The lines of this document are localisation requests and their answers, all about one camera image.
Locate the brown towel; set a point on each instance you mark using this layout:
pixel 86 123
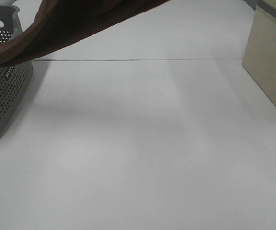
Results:
pixel 61 23

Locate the grey perforated plastic basket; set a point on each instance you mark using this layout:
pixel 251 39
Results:
pixel 13 79

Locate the beige storage box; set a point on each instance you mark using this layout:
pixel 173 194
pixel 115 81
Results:
pixel 260 54

